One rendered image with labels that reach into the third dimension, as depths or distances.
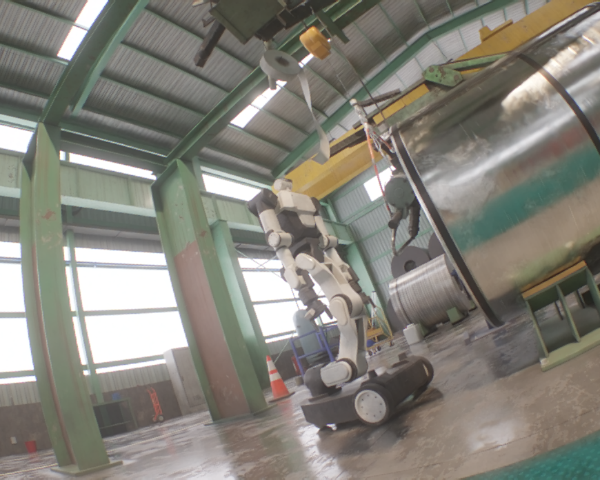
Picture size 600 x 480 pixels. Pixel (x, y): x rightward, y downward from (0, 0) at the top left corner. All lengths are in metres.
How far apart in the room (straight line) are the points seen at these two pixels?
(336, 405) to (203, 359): 3.43
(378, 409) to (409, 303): 5.36
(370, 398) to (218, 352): 3.37
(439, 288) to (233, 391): 4.04
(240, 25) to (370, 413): 1.68
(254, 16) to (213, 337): 4.15
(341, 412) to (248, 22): 1.75
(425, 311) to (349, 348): 5.06
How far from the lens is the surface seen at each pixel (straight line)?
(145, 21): 13.70
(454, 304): 6.89
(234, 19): 1.35
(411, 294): 6.95
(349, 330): 1.90
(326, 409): 1.93
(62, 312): 3.56
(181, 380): 11.52
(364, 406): 1.73
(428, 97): 2.86
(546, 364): 1.47
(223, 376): 4.85
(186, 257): 5.24
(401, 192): 1.66
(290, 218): 2.07
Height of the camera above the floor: 0.39
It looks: 19 degrees up
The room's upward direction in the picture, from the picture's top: 21 degrees counter-clockwise
